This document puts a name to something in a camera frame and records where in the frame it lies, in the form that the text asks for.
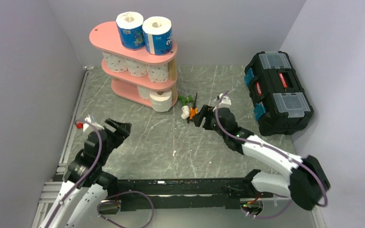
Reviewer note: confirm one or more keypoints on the black tool box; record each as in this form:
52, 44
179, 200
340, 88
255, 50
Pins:
280, 102

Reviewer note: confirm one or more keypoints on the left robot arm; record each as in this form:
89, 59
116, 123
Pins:
85, 184

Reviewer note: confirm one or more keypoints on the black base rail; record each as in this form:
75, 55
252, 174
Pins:
227, 193

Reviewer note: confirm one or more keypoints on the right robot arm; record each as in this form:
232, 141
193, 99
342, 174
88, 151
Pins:
300, 178

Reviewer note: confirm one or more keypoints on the green pipe fitting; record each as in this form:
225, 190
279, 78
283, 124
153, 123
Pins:
185, 99

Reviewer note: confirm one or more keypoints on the white pipe elbow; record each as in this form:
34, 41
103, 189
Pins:
185, 112

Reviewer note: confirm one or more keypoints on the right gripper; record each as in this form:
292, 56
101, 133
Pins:
206, 111

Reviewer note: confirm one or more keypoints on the plain white embossed roll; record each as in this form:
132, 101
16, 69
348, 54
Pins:
161, 101

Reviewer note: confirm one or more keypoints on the blue paper roll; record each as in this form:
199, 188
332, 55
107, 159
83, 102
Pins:
158, 35

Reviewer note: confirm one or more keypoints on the floral paper roll large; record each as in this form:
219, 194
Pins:
114, 62

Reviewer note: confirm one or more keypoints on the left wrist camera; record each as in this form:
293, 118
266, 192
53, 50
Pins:
87, 123

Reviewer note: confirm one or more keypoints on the orange black pliers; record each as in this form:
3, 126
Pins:
193, 110

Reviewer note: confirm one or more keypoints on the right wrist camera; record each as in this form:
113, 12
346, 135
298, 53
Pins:
223, 101

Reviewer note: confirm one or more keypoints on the plain white paper roll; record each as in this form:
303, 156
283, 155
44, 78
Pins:
144, 92

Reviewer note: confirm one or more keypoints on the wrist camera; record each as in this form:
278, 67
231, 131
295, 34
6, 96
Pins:
87, 123
223, 101

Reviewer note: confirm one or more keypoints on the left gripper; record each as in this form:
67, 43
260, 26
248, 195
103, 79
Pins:
122, 131

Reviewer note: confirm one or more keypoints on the pink three-tier shelf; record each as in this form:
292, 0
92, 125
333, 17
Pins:
105, 37

